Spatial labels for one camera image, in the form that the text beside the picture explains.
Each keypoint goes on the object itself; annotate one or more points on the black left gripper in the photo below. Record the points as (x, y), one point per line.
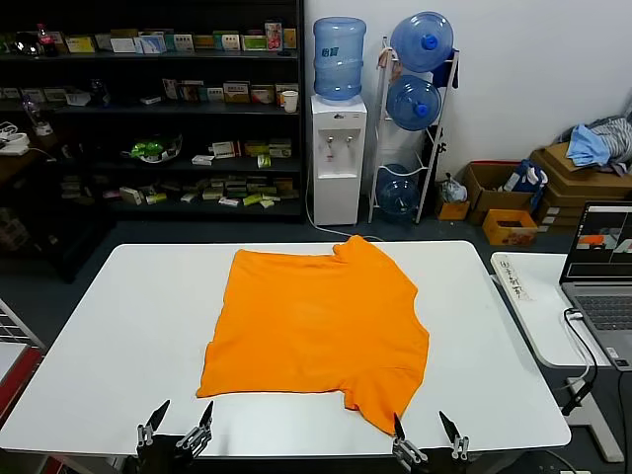
(163, 456)

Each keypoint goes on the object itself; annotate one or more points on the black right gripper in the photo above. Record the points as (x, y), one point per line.
(444, 464)

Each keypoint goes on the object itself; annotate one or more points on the orange t-shirt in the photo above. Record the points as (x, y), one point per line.
(316, 326)

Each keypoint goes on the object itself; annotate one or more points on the red panel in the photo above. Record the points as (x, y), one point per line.
(17, 380)

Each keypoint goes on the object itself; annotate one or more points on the white side desk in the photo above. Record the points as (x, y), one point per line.
(543, 306)

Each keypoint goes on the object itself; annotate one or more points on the orange cardboard box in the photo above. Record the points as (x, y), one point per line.
(508, 232)

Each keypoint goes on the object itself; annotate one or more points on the grey laptop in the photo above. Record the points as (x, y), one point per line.
(605, 306)

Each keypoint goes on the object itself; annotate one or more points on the small brown cardboard box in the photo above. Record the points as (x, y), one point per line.
(451, 210)

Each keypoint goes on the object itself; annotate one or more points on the crumpled plastic bag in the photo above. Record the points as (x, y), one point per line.
(453, 190)

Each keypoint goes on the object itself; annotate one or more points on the open brown cardboard box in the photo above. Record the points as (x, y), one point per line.
(494, 197)

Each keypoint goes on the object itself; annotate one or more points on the white water dispenser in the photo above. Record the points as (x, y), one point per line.
(338, 197)

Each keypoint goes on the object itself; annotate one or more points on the low stacked cardboard boxes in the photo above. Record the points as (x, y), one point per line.
(558, 214)

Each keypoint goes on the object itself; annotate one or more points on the small white flat box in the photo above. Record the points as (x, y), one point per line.
(202, 159)

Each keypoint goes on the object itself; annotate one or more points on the bowl with green fruit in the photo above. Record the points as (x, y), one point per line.
(150, 148)

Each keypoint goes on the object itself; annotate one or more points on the red white flat box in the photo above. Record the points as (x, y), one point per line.
(227, 149)

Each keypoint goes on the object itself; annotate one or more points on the blue white bag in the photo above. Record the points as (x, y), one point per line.
(528, 178)

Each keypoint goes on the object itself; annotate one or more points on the black stand pole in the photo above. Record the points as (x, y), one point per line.
(437, 158)

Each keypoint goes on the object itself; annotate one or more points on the large flat cardboard box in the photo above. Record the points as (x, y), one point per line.
(568, 178)

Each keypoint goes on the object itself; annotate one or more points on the white power strip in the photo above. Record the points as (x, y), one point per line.
(12, 143)

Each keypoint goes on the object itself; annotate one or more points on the light blue garment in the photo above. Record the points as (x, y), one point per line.
(585, 145)

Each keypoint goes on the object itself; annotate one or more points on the clear bottle white base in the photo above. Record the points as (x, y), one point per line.
(40, 121)

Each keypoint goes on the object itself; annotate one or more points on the yellow green box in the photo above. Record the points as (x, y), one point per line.
(262, 94)

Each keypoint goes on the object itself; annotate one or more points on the white paper cup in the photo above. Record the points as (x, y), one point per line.
(290, 101)

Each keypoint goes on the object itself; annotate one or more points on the grey striped garment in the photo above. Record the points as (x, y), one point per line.
(617, 135)

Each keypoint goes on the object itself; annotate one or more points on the dark blue hanging cloth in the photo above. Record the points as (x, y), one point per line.
(444, 74)

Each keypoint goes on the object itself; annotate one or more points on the black shelving unit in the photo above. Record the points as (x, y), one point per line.
(148, 56)

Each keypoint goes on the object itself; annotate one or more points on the blue white carton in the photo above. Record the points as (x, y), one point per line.
(152, 43)

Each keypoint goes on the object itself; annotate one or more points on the plain white carton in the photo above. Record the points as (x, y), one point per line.
(122, 44)

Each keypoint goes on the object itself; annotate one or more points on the upright labelled blue water jug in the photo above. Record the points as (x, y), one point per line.
(339, 59)

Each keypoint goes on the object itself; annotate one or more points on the green white box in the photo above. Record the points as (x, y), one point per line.
(255, 42)

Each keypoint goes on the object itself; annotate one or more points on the yellow white box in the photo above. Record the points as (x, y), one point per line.
(79, 44)

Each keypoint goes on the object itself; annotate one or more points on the tall pink box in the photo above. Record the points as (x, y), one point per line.
(273, 35)

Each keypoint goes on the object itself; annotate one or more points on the cola bottle red label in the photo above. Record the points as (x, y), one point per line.
(45, 42)

